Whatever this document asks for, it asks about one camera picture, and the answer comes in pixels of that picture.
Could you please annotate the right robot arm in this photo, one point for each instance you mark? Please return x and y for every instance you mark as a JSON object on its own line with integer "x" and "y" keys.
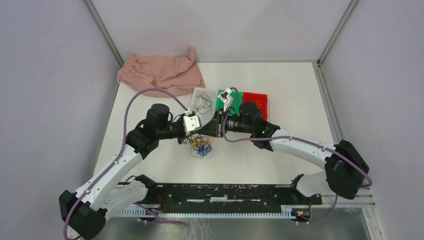
{"x": 343, "y": 170}

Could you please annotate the red plastic bin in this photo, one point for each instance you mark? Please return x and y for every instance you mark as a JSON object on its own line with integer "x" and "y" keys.
{"x": 260, "y": 99}

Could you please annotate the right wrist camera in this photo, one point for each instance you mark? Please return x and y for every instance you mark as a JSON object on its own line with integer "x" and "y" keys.
{"x": 225, "y": 99}

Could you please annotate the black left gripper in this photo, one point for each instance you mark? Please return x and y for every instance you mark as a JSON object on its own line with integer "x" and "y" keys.
{"x": 180, "y": 139}

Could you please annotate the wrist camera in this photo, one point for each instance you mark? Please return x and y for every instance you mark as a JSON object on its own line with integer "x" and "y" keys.
{"x": 225, "y": 99}
{"x": 191, "y": 122}

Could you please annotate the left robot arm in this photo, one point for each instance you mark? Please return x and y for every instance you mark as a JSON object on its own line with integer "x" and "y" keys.
{"x": 86, "y": 210}

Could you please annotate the clear plastic bin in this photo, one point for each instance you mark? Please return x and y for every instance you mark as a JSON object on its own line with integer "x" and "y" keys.
{"x": 203, "y": 103}

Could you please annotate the pink cloth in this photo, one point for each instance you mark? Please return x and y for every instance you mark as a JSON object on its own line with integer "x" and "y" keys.
{"x": 178, "y": 75}

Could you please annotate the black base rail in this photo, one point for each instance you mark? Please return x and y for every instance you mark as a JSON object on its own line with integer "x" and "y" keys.
{"x": 208, "y": 198}

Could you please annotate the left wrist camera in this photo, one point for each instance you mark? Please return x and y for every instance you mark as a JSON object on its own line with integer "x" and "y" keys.
{"x": 191, "y": 122}

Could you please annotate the green plastic bin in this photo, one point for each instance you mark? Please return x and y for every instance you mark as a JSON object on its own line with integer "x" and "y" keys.
{"x": 237, "y": 99}

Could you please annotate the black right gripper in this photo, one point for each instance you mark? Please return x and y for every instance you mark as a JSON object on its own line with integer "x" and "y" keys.
{"x": 215, "y": 127}

